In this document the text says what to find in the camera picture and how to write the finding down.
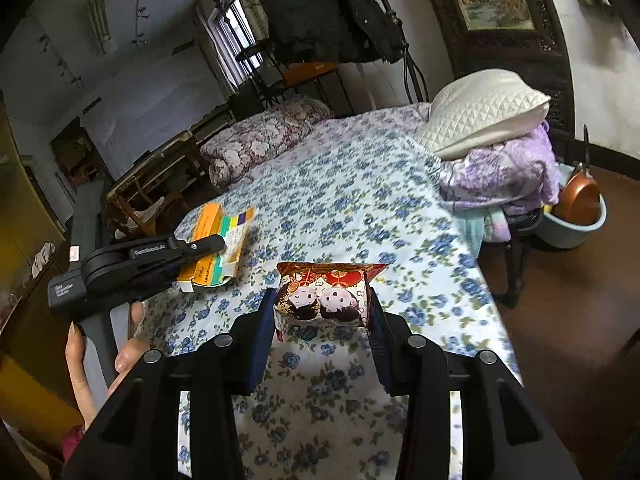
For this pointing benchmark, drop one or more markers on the yellow cabinet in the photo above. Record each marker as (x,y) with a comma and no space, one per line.
(30,220)

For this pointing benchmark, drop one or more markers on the person's left hand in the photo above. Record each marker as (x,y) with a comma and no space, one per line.
(127,357)

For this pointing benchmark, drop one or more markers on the black stool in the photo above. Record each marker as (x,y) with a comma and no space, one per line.
(515,270)

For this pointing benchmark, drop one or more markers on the wooden armchair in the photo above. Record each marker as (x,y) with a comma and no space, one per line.
(122,205)

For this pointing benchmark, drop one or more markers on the ceiling lamp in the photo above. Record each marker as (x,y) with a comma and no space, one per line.
(100,20)

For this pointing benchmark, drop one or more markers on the long wooden desk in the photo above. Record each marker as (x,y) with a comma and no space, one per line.
(160,152)

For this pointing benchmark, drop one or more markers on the black spindle chair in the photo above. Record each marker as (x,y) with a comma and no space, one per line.
(250,52)

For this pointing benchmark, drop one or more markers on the purple floral bed sheet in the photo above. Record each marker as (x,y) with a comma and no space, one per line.
(365,120)

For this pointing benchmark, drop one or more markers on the folded floral quilt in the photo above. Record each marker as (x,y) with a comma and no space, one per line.
(260,135)

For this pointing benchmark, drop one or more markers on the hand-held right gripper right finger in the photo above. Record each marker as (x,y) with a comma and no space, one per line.
(380,350)

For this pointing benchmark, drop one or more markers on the light blue plastic basin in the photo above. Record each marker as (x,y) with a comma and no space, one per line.
(570,235)

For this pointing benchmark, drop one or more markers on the grey flat panel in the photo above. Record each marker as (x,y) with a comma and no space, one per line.
(90,220)

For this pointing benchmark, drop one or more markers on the blue floral tablecloth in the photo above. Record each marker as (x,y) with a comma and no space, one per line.
(350,210)

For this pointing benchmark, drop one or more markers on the black jacket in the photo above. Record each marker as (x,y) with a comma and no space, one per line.
(325,15)

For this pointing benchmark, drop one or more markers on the window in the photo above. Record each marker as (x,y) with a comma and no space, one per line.
(235,25)

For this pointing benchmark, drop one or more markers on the folded purple blanket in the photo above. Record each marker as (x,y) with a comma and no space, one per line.
(500,175)

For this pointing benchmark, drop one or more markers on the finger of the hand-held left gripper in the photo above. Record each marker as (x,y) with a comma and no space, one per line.
(200,246)

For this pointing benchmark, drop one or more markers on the red cartoon snack packet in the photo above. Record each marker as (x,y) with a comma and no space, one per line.
(320,300)

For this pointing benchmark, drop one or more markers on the white cloth on armchair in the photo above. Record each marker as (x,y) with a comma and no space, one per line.
(145,215)

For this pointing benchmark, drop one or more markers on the white medicine box purple stripe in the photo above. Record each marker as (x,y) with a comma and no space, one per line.
(235,240)

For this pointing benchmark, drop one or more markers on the white quilted pillow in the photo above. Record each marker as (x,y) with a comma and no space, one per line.
(480,105)

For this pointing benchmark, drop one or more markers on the light teal towel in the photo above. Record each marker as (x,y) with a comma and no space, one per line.
(475,225)

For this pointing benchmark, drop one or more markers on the white cloth bundle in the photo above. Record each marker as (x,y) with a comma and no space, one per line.
(42,260)

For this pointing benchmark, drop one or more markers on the cluttered dark shelf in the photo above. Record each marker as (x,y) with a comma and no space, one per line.
(80,155)

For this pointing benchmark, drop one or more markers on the long orange medicine box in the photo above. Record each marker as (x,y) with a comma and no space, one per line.
(207,220)

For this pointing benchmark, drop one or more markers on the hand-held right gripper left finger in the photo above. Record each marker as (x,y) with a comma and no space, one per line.
(260,340)

